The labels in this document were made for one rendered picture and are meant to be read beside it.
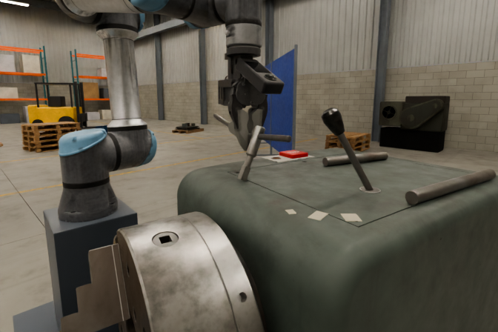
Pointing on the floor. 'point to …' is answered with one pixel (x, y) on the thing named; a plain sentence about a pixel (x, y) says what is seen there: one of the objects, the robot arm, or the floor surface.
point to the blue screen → (282, 102)
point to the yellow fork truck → (49, 115)
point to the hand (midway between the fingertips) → (249, 144)
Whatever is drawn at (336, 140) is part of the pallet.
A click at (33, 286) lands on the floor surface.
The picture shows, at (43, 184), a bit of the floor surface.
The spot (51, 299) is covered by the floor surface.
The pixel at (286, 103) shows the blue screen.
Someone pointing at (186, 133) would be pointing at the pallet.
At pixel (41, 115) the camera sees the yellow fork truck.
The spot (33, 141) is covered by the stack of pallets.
